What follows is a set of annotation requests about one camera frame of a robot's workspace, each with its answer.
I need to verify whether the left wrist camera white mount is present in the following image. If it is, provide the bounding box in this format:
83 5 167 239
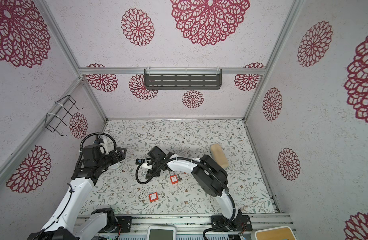
94 135 109 155

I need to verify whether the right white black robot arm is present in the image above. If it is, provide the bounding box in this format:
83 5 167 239
136 146 253 233

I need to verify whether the dark grey wall shelf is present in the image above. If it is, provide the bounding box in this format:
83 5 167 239
144 69 222 90

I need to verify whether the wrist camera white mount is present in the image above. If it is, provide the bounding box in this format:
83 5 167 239
94 135 109 155
136 158 153 170

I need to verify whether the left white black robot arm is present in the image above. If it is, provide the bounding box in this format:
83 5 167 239
28 145 127 240

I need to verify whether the wooden topped white box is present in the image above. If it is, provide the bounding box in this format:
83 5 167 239
250 226 297 240

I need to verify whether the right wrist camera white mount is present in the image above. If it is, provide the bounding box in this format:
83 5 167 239
136 158 153 170

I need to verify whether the white tablet device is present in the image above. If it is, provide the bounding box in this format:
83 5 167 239
146 225 177 240

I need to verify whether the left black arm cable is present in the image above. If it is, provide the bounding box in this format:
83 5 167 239
74 132 118 181

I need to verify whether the red padlock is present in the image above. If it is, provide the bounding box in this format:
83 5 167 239
139 192 159 203
170 173 182 185

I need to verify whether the black wire wall basket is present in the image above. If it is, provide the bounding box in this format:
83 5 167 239
44 95 83 137

